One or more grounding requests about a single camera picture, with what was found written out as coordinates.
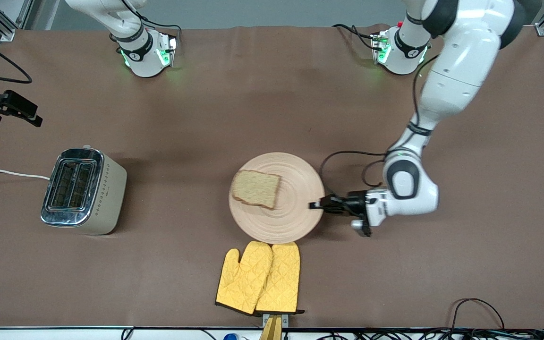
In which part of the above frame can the round wooden plate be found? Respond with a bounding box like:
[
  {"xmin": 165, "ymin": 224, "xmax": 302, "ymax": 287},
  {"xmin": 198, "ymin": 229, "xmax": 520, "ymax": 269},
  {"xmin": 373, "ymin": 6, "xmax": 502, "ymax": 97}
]
[{"xmin": 228, "ymin": 152, "xmax": 325, "ymax": 244}]

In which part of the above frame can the brown bread toast slice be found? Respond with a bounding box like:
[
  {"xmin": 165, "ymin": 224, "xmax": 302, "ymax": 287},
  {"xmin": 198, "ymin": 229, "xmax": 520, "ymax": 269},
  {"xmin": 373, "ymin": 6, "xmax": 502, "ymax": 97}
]
[{"xmin": 231, "ymin": 170, "xmax": 282, "ymax": 210}]

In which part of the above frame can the yellow quilted oven mitt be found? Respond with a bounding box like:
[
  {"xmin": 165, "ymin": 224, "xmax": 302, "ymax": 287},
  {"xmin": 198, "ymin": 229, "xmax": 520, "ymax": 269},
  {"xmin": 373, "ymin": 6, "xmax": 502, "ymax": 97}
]
[
  {"xmin": 255, "ymin": 242, "xmax": 305, "ymax": 315},
  {"xmin": 215, "ymin": 241, "xmax": 273, "ymax": 315}
]

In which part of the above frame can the brown table cover sheet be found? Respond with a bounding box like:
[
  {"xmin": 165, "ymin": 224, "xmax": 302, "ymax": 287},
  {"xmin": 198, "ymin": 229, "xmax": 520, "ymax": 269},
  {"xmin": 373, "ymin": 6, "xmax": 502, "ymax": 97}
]
[{"xmin": 0, "ymin": 24, "xmax": 544, "ymax": 330}]

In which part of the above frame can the cream and chrome toaster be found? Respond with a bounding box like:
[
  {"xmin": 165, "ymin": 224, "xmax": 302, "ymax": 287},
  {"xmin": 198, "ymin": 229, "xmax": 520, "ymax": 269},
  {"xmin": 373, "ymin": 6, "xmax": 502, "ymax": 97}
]
[{"xmin": 40, "ymin": 145, "xmax": 128, "ymax": 236}]

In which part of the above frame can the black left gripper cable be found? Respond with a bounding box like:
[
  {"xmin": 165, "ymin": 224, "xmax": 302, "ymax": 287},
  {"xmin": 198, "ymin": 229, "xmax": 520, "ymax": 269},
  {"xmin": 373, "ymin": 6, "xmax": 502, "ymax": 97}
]
[{"xmin": 319, "ymin": 56, "xmax": 439, "ymax": 196}]

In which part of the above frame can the small metal bracket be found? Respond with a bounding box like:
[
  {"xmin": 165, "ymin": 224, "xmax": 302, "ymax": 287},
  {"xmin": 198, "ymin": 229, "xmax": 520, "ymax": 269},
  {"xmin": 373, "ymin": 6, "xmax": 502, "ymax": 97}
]
[{"xmin": 262, "ymin": 313, "xmax": 289, "ymax": 329}]

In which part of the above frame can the looped black cable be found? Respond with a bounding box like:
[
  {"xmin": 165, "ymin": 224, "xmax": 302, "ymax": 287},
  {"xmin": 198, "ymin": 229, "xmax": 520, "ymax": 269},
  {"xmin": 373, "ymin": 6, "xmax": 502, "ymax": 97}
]
[{"xmin": 451, "ymin": 298, "xmax": 506, "ymax": 331}]

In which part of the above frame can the tangled black cable bundle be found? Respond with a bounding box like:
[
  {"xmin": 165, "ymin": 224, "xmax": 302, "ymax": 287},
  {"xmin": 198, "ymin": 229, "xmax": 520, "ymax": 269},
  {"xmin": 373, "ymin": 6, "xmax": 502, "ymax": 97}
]
[{"xmin": 317, "ymin": 328, "xmax": 544, "ymax": 340}]

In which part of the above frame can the black arm base cable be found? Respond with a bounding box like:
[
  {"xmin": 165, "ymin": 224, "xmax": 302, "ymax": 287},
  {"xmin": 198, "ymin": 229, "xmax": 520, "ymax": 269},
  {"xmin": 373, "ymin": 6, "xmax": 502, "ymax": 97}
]
[
  {"xmin": 332, "ymin": 24, "xmax": 377, "ymax": 50},
  {"xmin": 120, "ymin": 0, "xmax": 184, "ymax": 36}
]

